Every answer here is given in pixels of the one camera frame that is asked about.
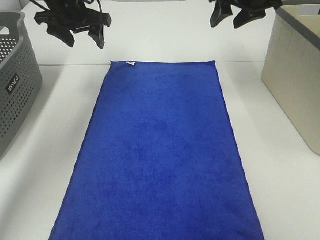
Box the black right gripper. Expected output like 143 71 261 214
210 0 283 29

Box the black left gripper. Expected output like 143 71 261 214
34 0 112 49

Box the blue microfibre towel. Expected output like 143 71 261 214
49 61 264 240

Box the grey perforated plastic basket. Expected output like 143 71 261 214
0 11 43 155

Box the beige storage bin grey rim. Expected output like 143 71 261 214
262 0 320 154

